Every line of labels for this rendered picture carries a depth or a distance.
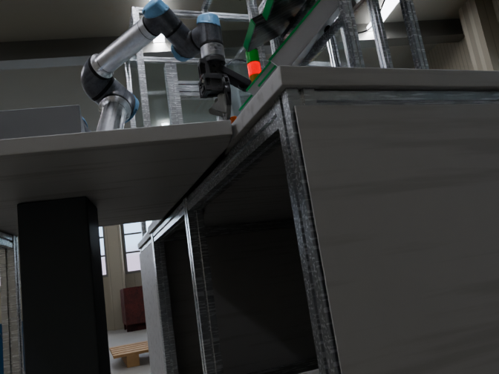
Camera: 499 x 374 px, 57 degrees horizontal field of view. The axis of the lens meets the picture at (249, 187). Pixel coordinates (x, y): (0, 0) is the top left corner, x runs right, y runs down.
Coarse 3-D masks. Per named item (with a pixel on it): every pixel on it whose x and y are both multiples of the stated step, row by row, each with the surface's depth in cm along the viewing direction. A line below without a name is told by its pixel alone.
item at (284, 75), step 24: (288, 72) 65; (312, 72) 66; (336, 72) 68; (360, 72) 69; (384, 72) 71; (408, 72) 72; (432, 72) 74; (456, 72) 76; (480, 72) 78; (264, 96) 70; (240, 120) 81; (264, 168) 112; (240, 192) 138; (264, 192) 144; (288, 192) 150; (168, 216) 162; (216, 216) 179; (240, 216) 188; (264, 216) 200; (288, 216) 212
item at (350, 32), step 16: (400, 0) 108; (352, 16) 100; (416, 16) 106; (352, 32) 99; (416, 32) 105; (336, 48) 138; (352, 48) 98; (416, 48) 104; (336, 64) 136; (352, 64) 98; (416, 64) 104
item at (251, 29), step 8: (296, 8) 120; (256, 16) 116; (280, 16) 119; (288, 16) 122; (256, 24) 116; (264, 24) 118; (272, 24) 121; (280, 24) 124; (288, 24) 127; (248, 32) 121; (256, 32) 119; (264, 32) 122; (272, 32) 125; (280, 32) 129; (248, 40) 124; (256, 40) 124; (264, 40) 127; (248, 48) 126
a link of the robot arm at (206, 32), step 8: (200, 16) 147; (208, 16) 146; (216, 16) 147; (200, 24) 146; (208, 24) 145; (216, 24) 146; (192, 32) 149; (200, 32) 146; (208, 32) 145; (216, 32) 145; (200, 40) 146; (208, 40) 144; (216, 40) 145
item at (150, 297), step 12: (144, 240) 230; (144, 252) 236; (144, 264) 239; (144, 276) 243; (144, 288) 246; (156, 288) 205; (144, 300) 250; (156, 300) 208; (156, 312) 211; (156, 324) 213; (156, 336) 216; (156, 348) 219; (156, 360) 222; (156, 372) 225
